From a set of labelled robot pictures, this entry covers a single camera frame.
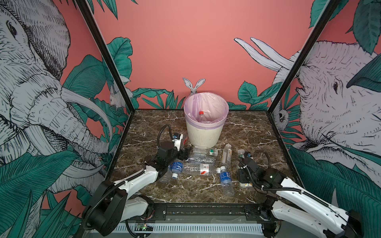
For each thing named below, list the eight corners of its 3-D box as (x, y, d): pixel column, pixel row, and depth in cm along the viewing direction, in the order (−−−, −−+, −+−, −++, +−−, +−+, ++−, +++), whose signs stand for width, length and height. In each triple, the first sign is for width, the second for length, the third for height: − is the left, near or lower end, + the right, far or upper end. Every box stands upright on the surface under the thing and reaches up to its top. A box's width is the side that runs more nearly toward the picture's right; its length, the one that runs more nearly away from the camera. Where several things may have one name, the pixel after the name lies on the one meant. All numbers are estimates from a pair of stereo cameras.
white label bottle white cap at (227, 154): (220, 166, 93) (221, 162, 89) (223, 146, 102) (225, 143, 98) (229, 168, 92) (230, 164, 88) (231, 148, 101) (233, 144, 97)
